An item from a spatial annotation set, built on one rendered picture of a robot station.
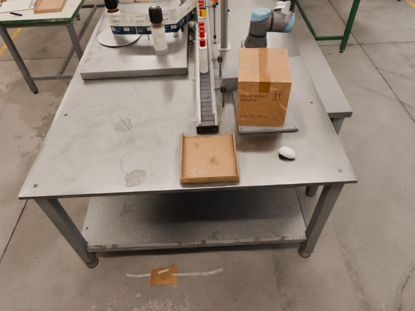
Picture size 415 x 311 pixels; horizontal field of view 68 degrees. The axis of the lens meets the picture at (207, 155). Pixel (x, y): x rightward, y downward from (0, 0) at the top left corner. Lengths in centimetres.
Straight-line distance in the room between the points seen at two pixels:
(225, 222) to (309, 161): 72
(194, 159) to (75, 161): 58
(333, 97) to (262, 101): 54
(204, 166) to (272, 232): 72
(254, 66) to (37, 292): 184
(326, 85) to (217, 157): 86
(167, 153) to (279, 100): 59
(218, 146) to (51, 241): 143
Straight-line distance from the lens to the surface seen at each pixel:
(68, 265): 232
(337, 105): 187
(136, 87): 199
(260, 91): 148
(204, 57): 189
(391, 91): 368
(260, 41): 213
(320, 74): 210
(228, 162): 146
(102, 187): 147
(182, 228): 197
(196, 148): 153
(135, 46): 232
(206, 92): 179
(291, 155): 150
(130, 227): 204
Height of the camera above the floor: 193
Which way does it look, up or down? 48 degrees down
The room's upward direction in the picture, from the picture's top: 3 degrees counter-clockwise
